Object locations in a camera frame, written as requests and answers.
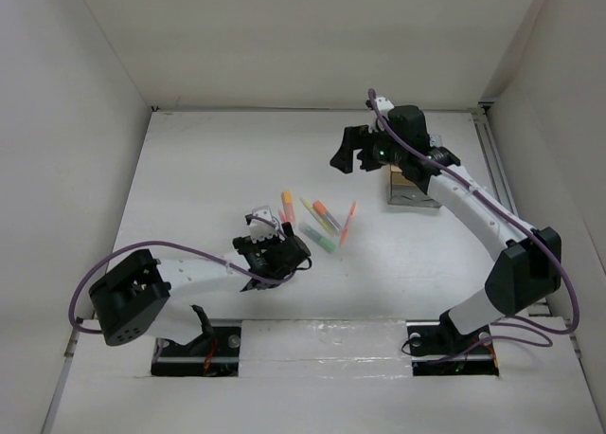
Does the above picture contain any thin orange pen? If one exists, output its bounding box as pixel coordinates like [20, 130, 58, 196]
[339, 202, 357, 247]

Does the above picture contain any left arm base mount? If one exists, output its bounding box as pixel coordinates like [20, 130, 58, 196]
[151, 305, 242, 378]

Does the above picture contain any aluminium rail at wall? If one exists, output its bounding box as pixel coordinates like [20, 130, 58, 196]
[471, 102, 519, 216]

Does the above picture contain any thin yellow pen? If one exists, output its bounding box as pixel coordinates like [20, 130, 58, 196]
[299, 197, 335, 236]

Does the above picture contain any orange-capped clear highlighter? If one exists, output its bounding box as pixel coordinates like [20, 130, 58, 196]
[312, 201, 342, 233]

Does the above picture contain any yellow-capped pink highlighter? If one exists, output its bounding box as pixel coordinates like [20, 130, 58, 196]
[281, 190, 295, 224]

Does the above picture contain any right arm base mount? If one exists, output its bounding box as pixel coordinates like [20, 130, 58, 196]
[401, 321, 500, 377]

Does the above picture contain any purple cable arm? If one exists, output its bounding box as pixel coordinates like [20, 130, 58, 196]
[69, 215, 290, 335]
[367, 88, 581, 364]

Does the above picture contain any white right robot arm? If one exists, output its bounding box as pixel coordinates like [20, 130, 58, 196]
[330, 98, 561, 353]

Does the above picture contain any thin pink pen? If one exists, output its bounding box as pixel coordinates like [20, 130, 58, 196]
[278, 209, 290, 224]

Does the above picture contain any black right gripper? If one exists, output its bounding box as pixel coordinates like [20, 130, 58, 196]
[330, 121, 406, 173]

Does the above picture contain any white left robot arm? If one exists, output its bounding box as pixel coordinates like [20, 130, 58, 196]
[88, 235, 312, 355]

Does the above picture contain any green-capped clear highlighter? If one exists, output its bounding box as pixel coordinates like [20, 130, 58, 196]
[298, 222, 336, 254]

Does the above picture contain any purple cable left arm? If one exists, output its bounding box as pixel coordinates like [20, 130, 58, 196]
[69, 215, 290, 335]

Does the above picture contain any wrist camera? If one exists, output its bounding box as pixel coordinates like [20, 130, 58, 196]
[245, 206, 281, 244]
[365, 97, 395, 117]

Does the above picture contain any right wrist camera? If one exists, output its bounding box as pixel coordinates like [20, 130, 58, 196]
[365, 97, 395, 117]

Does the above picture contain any tiered acrylic organizer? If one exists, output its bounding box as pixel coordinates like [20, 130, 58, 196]
[386, 165, 441, 208]

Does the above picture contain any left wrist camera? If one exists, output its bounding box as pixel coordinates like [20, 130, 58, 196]
[245, 206, 281, 244]

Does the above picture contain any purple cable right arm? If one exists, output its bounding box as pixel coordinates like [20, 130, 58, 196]
[367, 88, 581, 364]

